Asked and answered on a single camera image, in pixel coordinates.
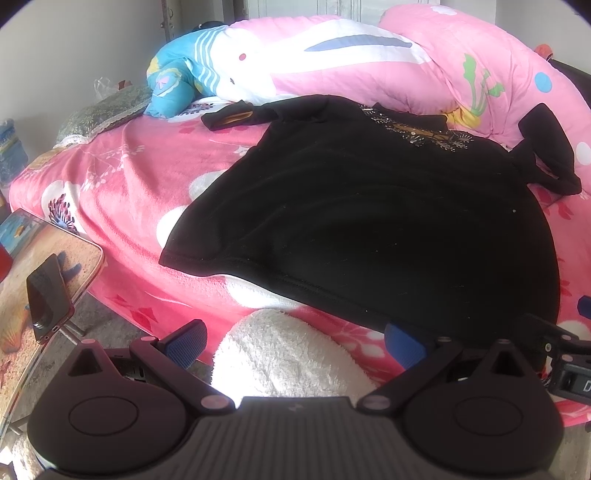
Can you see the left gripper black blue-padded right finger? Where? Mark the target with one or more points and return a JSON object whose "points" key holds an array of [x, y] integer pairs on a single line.
{"points": [[424, 361]]}

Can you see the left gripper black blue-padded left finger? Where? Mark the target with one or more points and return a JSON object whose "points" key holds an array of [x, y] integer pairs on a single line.
{"points": [[167, 361]]}

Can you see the black embellished shirt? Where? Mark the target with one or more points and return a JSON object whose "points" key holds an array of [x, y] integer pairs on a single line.
{"points": [[384, 218]]}

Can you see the white fluffy cloth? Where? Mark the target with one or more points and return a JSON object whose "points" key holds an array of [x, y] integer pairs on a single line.
{"points": [[272, 354]]}

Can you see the black smartphone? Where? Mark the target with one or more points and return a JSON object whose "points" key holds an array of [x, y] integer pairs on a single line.
{"points": [[49, 302]]}

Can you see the glass-top beach-print side table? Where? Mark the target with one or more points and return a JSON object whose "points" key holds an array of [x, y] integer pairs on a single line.
{"points": [[29, 240]]}

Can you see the dark patterned pillow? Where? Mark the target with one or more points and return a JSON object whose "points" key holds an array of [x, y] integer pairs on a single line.
{"points": [[82, 126]]}

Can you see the blue striped box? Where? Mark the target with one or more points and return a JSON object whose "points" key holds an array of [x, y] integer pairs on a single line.
{"points": [[13, 158]]}

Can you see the white plastic bag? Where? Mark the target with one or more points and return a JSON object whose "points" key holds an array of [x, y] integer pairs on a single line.
{"points": [[104, 87]]}

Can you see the blue plush pillow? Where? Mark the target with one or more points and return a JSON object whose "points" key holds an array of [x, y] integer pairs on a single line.
{"points": [[182, 71]]}

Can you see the pink cartoon quilt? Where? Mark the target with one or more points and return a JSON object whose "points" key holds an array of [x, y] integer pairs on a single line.
{"points": [[420, 59]]}

